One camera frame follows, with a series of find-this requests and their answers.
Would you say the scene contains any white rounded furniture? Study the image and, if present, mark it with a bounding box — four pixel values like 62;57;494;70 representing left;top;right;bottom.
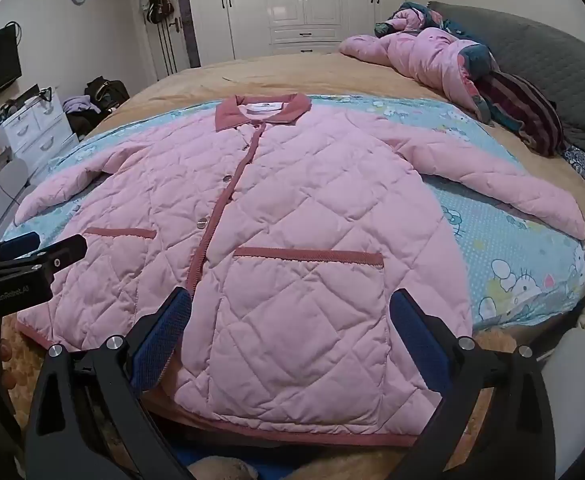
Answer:
540;327;585;456

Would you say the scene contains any pink quilted jacket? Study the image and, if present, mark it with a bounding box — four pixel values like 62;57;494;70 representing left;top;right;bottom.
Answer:
15;92;585;448

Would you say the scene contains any black bag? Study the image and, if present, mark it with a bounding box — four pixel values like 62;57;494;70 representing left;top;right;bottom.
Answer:
83;77;130;111

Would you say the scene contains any white wardrobe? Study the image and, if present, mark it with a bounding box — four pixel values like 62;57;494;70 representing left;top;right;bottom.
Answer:
185;0;406;68

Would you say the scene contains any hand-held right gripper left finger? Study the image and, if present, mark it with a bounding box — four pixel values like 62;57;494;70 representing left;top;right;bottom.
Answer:
24;287;193;480

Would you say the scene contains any pile of pink clothes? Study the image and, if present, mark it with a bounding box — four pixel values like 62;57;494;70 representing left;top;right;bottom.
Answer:
337;2;498;123

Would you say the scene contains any white drawer chest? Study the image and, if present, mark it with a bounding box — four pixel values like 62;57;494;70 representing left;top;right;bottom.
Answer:
0;85;80;181

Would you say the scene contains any grey padded headboard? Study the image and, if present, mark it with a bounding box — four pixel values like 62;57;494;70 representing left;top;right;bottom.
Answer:
425;1;585;196

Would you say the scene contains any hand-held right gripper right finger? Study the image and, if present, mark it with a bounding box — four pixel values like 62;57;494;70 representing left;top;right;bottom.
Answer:
390;287;556;480

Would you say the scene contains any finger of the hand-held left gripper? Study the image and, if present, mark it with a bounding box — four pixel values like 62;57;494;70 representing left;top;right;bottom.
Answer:
0;231;42;267
20;234;88;281

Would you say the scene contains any blue cartoon printed blanket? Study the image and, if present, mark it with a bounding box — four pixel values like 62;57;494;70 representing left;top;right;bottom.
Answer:
2;92;585;333

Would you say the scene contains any tan plush toy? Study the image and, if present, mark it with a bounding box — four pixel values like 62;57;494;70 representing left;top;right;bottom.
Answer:
0;317;528;480

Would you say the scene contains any purple clothing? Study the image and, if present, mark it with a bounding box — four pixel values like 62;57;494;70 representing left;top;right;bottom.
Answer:
62;95;98;113

